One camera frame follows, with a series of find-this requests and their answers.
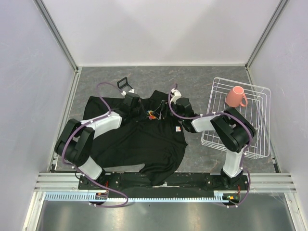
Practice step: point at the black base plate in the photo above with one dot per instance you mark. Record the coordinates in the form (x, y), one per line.
(135, 184)

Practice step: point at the slotted cable duct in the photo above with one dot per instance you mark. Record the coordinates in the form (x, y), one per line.
(93, 197)

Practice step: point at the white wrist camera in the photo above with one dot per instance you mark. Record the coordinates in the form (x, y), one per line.
(124, 93)
(175, 95)

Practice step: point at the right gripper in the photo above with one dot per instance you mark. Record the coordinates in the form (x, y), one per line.
(161, 110)

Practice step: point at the white wire basket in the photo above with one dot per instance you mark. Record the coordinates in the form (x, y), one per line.
(257, 112)

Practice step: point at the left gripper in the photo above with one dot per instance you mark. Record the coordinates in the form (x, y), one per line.
(142, 109)

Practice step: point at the black phone stand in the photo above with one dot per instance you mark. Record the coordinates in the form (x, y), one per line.
(123, 83)

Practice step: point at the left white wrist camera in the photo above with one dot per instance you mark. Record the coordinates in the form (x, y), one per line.
(124, 93)

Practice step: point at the pink mug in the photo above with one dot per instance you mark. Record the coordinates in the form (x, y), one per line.
(236, 97)

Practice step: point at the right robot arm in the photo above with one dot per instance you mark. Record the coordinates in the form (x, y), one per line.
(233, 130)

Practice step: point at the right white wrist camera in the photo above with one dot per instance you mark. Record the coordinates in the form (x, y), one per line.
(175, 95)

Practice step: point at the black polo shirt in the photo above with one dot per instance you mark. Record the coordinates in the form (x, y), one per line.
(160, 145)

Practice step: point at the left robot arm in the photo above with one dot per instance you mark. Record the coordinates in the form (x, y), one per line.
(103, 137)

